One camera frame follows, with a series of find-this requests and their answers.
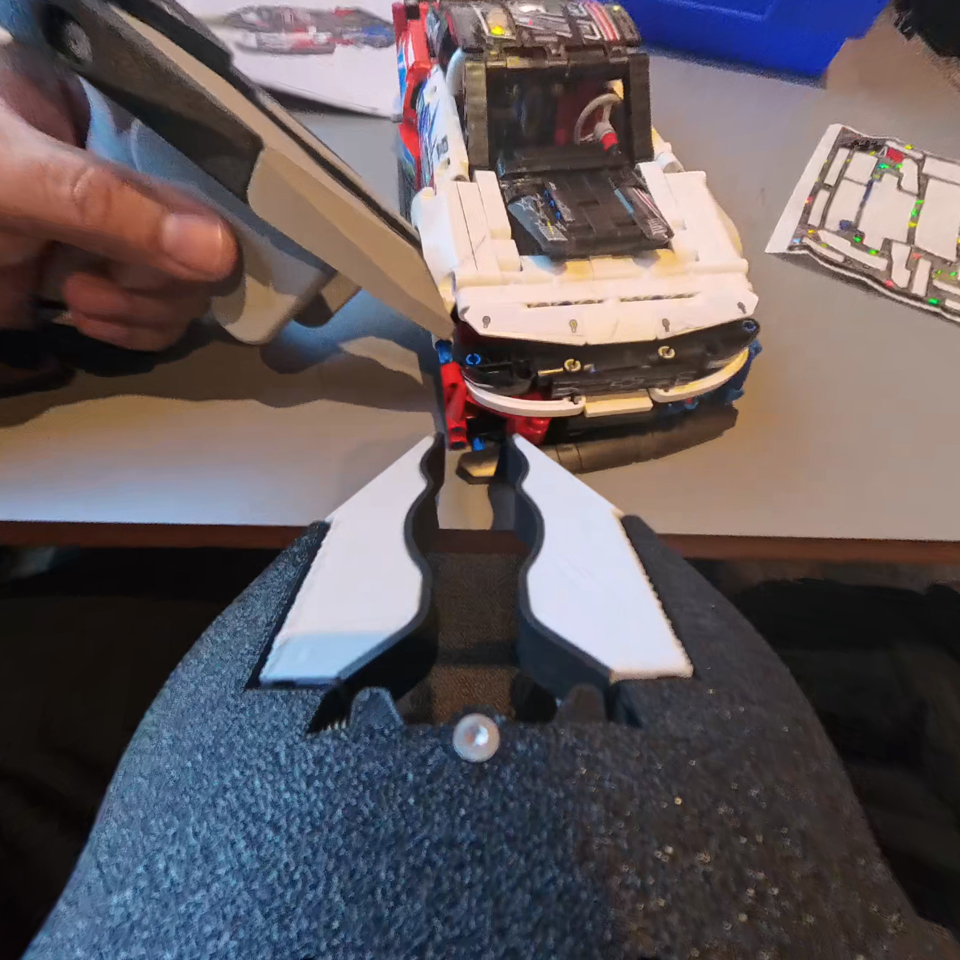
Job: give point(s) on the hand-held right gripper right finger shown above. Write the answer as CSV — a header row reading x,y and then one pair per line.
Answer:
x,y
600,592

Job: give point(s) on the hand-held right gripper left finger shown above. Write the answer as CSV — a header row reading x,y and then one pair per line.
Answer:
x,y
352,592

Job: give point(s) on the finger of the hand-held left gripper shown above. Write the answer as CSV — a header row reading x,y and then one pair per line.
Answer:
x,y
352,240

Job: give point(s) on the white brick race car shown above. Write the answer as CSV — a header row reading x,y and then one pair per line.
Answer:
x,y
600,292

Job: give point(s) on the person's left hand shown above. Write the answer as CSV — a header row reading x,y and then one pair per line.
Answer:
x,y
75,202

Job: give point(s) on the open instruction booklet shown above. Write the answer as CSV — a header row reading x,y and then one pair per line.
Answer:
x,y
322,75

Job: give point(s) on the person's brown garment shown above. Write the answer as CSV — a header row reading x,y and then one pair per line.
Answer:
x,y
862,675

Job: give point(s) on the blue plastic bin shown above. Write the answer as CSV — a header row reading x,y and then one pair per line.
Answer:
x,y
750,30

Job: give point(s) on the holographic sticker sheet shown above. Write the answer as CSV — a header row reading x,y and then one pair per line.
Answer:
x,y
870,217

